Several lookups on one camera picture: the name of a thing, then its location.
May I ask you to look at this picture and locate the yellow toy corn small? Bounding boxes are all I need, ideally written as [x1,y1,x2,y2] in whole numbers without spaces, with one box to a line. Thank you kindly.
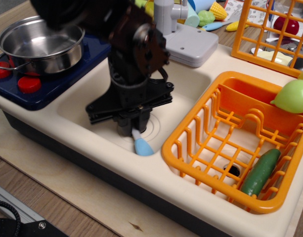
[226,21,239,32]

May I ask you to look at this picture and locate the mint toy cup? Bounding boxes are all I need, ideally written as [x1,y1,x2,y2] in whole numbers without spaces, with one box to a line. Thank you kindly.
[184,9,200,28]

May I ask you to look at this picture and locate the stainless steel pan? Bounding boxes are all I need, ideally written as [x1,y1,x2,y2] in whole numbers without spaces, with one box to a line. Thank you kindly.
[0,16,85,76]

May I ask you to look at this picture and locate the grey toy faucet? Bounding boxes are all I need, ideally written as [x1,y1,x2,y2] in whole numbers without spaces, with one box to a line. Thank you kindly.
[154,0,219,68]

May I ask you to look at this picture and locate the orange upright grid basket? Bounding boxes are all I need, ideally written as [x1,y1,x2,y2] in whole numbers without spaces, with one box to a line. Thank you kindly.
[231,0,303,78]

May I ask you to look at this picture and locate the orange dish rack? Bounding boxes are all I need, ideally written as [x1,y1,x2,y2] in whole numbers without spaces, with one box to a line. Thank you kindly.
[162,72,303,213]

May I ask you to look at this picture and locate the red toy apple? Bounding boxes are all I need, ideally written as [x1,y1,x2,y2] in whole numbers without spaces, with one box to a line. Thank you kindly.
[273,15,300,38]

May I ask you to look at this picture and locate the black braided cable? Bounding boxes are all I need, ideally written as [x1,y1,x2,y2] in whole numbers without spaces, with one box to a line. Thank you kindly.
[0,199,22,237]

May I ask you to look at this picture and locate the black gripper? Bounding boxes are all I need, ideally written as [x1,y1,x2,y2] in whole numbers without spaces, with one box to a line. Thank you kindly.
[86,74,174,136]

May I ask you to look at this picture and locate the light green toy pear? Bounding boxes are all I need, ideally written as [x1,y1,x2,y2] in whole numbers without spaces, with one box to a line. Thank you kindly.
[270,79,303,114]

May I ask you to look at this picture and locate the silver pot lid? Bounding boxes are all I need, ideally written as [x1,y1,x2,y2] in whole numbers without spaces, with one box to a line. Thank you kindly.
[266,38,303,54]

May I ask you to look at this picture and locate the cream toy sink unit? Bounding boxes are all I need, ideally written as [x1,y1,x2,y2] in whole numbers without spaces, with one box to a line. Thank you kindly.
[0,45,303,237]

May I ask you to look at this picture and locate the red stove knob left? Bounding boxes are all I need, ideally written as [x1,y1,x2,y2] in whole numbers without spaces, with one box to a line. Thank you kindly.
[0,69,11,79]

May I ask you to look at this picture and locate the plywood base board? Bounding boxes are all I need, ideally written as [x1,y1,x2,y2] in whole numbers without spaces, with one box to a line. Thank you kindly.
[0,0,303,237]

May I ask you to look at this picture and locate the grey spoon with blue handle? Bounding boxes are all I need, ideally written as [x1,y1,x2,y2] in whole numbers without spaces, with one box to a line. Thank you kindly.
[131,128,154,156]

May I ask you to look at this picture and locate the blue toy utensil handle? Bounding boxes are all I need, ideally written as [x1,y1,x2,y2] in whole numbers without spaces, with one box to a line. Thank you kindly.
[202,21,232,32]

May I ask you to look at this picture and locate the cream toy plate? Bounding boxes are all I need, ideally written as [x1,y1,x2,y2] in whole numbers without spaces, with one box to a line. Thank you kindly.
[256,50,294,67]

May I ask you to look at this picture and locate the green toy vegetable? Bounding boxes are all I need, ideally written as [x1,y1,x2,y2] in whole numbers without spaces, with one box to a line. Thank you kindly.
[198,10,216,27]

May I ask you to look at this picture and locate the black bracket with screw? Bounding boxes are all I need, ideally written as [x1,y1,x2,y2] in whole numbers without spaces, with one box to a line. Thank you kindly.
[0,218,68,237]

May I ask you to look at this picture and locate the red stove knob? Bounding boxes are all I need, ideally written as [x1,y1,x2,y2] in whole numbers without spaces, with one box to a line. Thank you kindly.
[17,76,42,94]
[0,69,11,79]

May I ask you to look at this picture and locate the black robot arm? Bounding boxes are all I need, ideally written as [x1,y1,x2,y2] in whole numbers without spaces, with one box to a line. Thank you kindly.
[31,0,173,136]

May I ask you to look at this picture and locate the red stove knob right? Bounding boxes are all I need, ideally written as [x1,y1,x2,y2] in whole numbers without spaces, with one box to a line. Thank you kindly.
[17,76,42,94]

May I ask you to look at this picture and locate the green toy cucumber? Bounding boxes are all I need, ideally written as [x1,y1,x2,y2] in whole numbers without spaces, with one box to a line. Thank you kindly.
[241,149,281,196]

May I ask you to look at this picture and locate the dark blue toy stove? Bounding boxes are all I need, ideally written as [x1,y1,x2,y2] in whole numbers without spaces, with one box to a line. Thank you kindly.
[0,34,111,111]

